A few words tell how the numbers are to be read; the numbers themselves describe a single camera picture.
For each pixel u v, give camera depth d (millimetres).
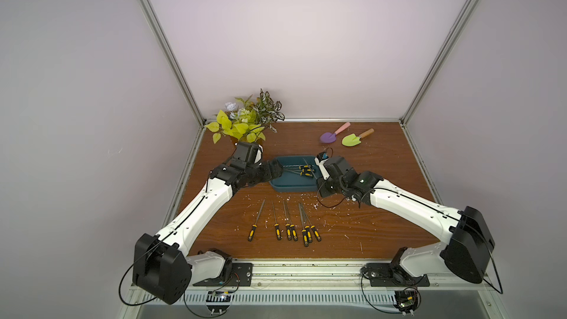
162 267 388
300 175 978
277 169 715
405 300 696
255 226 834
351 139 1130
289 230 816
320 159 728
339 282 726
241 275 740
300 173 978
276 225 840
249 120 956
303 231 817
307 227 832
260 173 705
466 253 391
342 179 599
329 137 1135
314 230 829
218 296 717
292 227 834
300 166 1004
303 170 986
